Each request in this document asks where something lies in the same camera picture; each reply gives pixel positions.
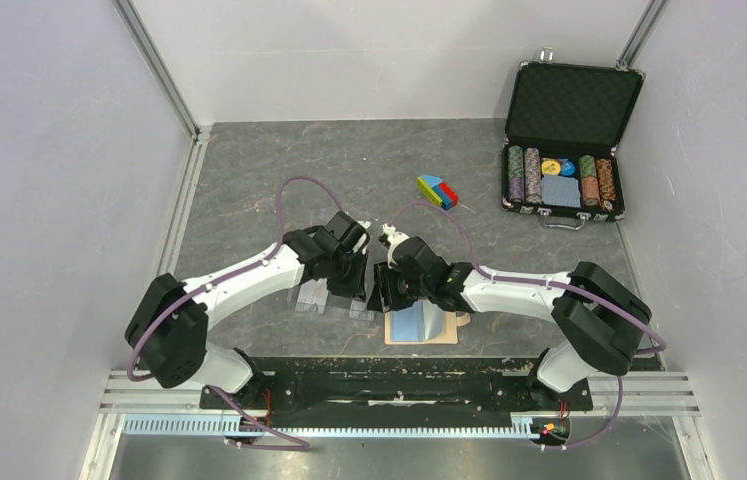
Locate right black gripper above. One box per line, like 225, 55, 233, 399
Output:
368, 260, 432, 312

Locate beige card holder wallet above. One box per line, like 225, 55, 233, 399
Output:
384, 300, 471, 345

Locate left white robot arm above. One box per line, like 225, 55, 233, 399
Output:
124, 211, 371, 408

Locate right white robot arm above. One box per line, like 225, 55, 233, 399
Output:
368, 232, 652, 408

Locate blue playing card deck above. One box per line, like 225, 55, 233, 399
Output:
541, 175, 581, 208

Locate colourful toy brick block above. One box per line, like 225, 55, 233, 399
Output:
417, 174, 459, 211

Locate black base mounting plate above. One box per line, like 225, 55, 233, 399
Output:
231, 357, 593, 428

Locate green purple chip stack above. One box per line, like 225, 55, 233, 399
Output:
507, 145, 525, 202

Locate grey pink chip stack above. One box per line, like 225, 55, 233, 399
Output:
524, 148, 542, 204

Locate yellow dealer chip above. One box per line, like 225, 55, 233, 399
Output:
541, 158, 562, 176

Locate blue dealer chip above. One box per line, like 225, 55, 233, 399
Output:
559, 159, 578, 178

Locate green red chip stack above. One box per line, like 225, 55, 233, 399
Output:
579, 155, 600, 207

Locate orange brown chip stack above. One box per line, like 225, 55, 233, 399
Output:
595, 158, 617, 211

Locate black poker chip case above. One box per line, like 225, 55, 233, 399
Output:
501, 61, 645, 225

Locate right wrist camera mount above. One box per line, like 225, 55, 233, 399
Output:
378, 224, 409, 265

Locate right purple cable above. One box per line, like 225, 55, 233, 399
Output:
389, 200, 668, 452

